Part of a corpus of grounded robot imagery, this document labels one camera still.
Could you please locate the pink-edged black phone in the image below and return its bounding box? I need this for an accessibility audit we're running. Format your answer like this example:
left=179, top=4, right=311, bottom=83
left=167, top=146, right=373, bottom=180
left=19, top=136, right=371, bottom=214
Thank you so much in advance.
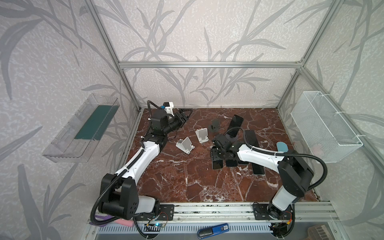
left=245, top=130, right=259, bottom=148

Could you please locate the tall black phone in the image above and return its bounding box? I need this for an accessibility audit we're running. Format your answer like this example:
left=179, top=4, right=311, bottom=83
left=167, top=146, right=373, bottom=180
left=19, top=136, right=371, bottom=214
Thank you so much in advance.
left=226, top=115, right=244, bottom=138

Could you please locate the white-edged phone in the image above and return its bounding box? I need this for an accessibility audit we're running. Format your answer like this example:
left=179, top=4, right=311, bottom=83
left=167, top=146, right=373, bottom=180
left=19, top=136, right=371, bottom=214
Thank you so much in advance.
left=252, top=163, right=265, bottom=176

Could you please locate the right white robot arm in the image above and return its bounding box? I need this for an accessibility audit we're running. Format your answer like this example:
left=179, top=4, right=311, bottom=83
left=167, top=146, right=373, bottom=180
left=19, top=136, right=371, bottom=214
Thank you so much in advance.
left=211, top=127, right=328, bottom=240

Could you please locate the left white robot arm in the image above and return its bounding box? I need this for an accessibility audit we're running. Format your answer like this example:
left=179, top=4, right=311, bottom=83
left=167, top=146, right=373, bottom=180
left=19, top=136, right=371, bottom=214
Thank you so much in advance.
left=90, top=101, right=193, bottom=226

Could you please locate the dark grey phone stand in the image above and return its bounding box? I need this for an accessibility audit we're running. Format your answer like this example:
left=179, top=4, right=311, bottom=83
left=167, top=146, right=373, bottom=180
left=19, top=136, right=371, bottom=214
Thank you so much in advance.
left=209, top=119, right=221, bottom=133

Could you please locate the white small phone stand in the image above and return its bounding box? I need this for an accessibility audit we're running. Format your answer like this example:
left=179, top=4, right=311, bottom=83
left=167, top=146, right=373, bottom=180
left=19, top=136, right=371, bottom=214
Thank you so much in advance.
left=195, top=128, right=209, bottom=144

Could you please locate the white folding phone stand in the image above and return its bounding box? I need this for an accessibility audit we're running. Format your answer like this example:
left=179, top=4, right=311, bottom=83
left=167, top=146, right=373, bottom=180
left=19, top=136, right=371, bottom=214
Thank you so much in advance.
left=176, top=137, right=195, bottom=155

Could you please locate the light blue silicone spatula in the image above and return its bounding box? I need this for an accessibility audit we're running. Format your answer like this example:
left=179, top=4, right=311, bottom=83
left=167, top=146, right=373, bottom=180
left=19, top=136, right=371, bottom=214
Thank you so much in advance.
left=276, top=142, right=289, bottom=153

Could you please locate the blue and black marker tool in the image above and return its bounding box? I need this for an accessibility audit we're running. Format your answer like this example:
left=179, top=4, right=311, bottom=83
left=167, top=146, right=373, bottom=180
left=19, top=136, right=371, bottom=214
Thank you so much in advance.
left=197, top=224, right=230, bottom=240

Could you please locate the purple pink hand tool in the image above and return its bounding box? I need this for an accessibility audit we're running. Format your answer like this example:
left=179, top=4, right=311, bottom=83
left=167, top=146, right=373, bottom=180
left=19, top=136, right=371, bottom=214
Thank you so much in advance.
left=96, top=214, right=135, bottom=227

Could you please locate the brown grid tray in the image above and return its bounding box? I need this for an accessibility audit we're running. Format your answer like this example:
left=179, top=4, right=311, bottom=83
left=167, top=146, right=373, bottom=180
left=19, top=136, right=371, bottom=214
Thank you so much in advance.
left=305, top=225, right=334, bottom=240

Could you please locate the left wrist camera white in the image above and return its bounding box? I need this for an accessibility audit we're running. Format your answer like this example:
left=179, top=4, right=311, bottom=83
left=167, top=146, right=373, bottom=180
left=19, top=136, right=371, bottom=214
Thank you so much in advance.
left=161, top=102, right=174, bottom=116

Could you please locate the white wire mesh basket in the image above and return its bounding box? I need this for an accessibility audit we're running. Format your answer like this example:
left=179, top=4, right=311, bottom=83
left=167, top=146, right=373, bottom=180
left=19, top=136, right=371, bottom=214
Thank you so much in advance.
left=291, top=91, right=363, bottom=163

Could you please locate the clear plastic wall bin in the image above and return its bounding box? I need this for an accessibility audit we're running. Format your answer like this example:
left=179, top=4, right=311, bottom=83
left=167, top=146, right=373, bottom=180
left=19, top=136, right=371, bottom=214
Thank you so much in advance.
left=43, top=94, right=120, bottom=163

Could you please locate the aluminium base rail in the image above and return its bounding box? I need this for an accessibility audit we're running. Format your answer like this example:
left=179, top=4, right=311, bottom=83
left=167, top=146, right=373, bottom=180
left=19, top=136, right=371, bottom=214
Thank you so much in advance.
left=152, top=202, right=340, bottom=224

